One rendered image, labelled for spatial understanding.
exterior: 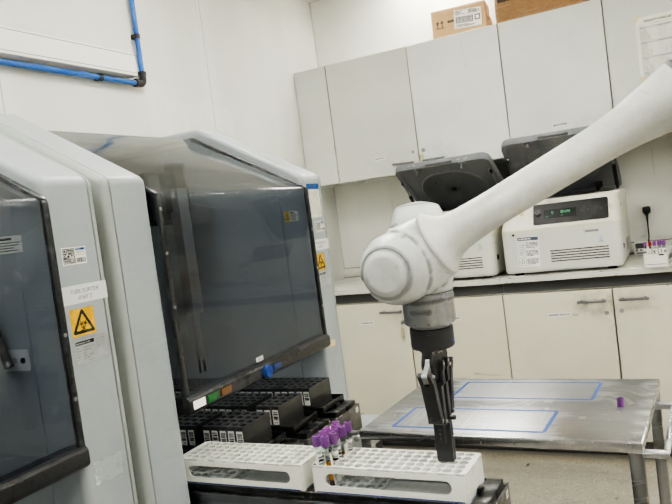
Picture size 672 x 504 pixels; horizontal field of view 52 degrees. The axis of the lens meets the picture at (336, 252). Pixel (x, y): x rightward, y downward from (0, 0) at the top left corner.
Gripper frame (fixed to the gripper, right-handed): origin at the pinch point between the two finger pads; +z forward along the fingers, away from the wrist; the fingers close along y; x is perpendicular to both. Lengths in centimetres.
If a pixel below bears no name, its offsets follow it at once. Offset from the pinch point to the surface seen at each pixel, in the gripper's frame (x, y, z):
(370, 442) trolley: -27.7, -26.9, 11.1
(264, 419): -50, -18, 3
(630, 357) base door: 12, -229, 42
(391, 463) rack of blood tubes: -10.2, 1.0, 4.2
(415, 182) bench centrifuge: -92, -255, -53
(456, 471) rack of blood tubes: 2.5, 3.0, 4.2
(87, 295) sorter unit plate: -51, 26, -33
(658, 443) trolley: 30, -67, 24
